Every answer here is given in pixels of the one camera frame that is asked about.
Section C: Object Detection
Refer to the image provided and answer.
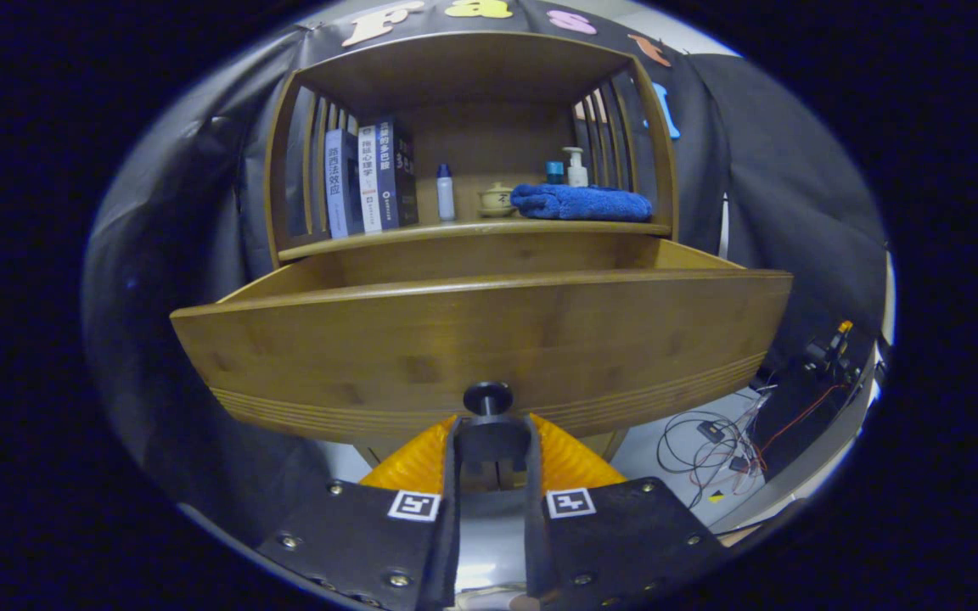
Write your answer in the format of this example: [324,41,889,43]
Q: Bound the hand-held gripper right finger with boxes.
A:
[525,413,732,611]

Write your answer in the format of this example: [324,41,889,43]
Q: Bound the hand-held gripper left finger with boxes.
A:
[256,413,462,611]

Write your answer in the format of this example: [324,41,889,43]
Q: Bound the wooden drawer with black knob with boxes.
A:
[170,238,794,448]

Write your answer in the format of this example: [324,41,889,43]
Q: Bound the wooden countertop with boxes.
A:
[278,199,672,261]

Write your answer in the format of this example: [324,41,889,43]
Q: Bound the wooden cabinet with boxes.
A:
[264,32,678,493]

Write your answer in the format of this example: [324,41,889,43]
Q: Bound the white bottle with blue cap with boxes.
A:
[436,163,457,222]

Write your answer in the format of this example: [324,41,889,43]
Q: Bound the beige lidded tea cup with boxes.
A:
[478,182,517,218]

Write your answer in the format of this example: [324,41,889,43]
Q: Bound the folded blue towel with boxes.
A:
[510,183,653,222]

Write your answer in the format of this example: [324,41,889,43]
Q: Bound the white book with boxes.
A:
[357,125,383,235]

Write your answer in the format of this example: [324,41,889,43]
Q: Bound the dark blue book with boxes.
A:
[374,116,419,231]

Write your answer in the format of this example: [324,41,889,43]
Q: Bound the grey-blue book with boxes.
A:
[324,127,364,239]

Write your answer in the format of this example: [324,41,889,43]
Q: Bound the orange and black tool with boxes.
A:
[803,320,863,383]

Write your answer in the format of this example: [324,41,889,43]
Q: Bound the tangled floor cables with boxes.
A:
[657,386,774,510]

